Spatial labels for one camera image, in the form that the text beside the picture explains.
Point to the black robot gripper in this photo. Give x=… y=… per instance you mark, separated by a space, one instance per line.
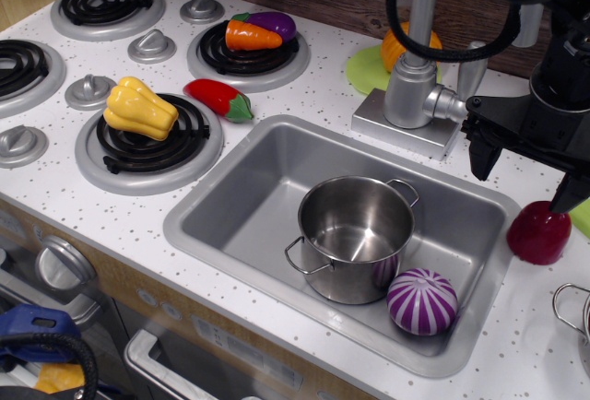
x=549 y=125

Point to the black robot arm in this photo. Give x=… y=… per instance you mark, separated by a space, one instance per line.
x=569 y=42

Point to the stainless steel pot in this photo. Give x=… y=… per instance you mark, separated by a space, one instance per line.
x=354 y=231

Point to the grey toy sink basin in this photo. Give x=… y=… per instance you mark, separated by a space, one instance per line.
x=242 y=216

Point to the green object at edge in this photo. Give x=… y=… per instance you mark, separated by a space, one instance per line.
x=580 y=217

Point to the silver toy faucet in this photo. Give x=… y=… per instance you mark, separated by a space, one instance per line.
x=416 y=112

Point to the purple white striped onion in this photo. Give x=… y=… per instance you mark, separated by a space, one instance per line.
x=422 y=302

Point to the orange toy pumpkin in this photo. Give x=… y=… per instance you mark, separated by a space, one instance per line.
x=392 y=49

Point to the light green round mat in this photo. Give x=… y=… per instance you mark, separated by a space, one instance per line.
x=365 y=70

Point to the back right stove burner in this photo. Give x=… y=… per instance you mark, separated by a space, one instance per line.
x=248 y=71

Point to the stove burner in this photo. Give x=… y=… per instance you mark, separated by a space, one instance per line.
x=248 y=71
x=132 y=164
x=104 y=20
x=31 y=73

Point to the purple toy eggplant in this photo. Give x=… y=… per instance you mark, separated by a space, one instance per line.
x=280 y=23

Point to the red toy chili pepper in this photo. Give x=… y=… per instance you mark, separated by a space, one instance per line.
x=223 y=99

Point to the orange toy carrot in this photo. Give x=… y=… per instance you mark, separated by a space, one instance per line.
x=252 y=32

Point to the silver stove knob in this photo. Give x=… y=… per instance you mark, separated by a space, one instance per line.
x=22 y=145
x=152 y=48
x=89 y=93
x=202 y=12

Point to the yellow toy bell pepper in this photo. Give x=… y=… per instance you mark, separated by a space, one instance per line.
x=133 y=107

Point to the front right stove burner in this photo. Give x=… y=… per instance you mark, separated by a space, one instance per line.
x=132 y=164

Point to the back left stove burner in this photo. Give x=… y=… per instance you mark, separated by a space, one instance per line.
x=104 y=20

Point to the silver round oven dial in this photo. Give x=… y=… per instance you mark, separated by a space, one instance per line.
x=62 y=268

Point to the front left stove burner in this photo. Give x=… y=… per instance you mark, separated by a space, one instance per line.
x=31 y=73

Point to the yellow cloth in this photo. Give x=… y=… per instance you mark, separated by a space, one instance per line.
x=57 y=377

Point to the blue clamp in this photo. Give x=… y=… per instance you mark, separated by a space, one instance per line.
x=26 y=319

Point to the steel pot handle at edge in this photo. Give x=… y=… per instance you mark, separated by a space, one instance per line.
x=570 y=305

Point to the silver oven door handle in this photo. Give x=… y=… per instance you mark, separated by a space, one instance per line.
x=185 y=379

